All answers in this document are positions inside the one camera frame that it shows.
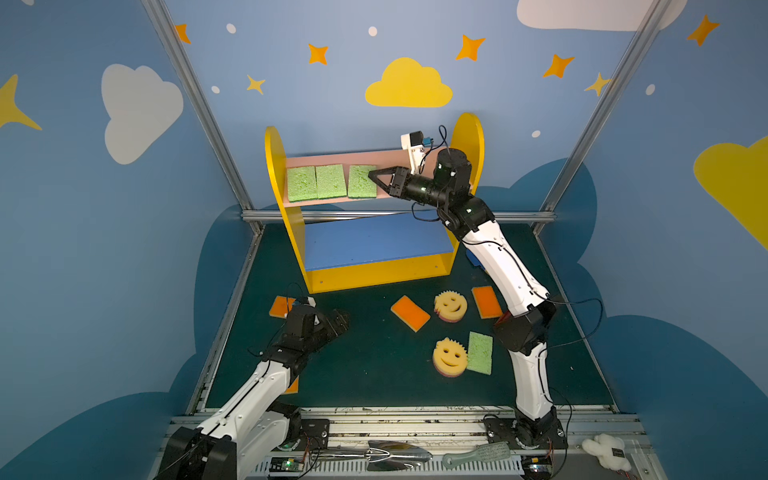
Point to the green sponge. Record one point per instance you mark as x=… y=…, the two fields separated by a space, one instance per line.
x=302 y=184
x=480 y=352
x=360 y=186
x=331 y=182

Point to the orange sponge front left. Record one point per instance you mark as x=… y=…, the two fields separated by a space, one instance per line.
x=293 y=388

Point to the smiley sponge upper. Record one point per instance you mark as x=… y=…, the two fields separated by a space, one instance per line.
x=450 y=306

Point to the blue toy shovel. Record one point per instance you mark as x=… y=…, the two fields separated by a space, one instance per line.
x=473 y=259

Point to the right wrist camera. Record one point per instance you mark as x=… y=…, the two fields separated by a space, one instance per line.
x=417 y=146

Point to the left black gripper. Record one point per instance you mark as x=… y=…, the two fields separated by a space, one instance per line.
x=327 y=324

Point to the white plush toy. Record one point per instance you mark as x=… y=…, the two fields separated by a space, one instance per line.
x=609 y=451

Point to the orange sponge centre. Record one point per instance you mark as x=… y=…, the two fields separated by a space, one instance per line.
x=410 y=313

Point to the smiley sponge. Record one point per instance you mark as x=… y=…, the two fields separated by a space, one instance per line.
x=450 y=306
x=449 y=358

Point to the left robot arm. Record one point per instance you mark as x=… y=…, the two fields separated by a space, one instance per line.
x=252 y=423

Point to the yellow shelf with pink and blue boards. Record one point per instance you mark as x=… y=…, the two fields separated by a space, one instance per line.
x=345 y=252

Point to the orange sponge far left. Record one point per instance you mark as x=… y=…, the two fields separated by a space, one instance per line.
x=281 y=306

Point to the circuit board right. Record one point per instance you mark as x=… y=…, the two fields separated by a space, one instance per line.
x=536 y=468

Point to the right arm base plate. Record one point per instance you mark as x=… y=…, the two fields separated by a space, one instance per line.
x=520 y=433

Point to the silver metal trowel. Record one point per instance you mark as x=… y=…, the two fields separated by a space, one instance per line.
x=381 y=455

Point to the pale green brush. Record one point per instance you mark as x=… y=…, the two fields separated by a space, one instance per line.
x=487 y=453

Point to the orange sponge right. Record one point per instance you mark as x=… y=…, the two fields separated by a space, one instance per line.
x=486 y=302

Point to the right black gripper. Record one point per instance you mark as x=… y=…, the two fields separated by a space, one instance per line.
x=399 y=182

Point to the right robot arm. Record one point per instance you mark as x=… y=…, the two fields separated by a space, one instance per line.
x=524 y=329

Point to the red toy object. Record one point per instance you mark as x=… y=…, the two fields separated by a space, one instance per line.
x=501 y=319

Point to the orange sponge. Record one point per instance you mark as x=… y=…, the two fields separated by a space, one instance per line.
x=410 y=313
x=293 y=388
x=486 y=302
x=281 y=306

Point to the green circuit board left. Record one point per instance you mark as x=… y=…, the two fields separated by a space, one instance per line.
x=286 y=465

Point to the smiley sponge lower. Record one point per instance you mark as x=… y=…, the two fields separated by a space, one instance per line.
x=449 y=358

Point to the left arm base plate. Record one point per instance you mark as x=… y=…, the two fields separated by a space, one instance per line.
x=312 y=434

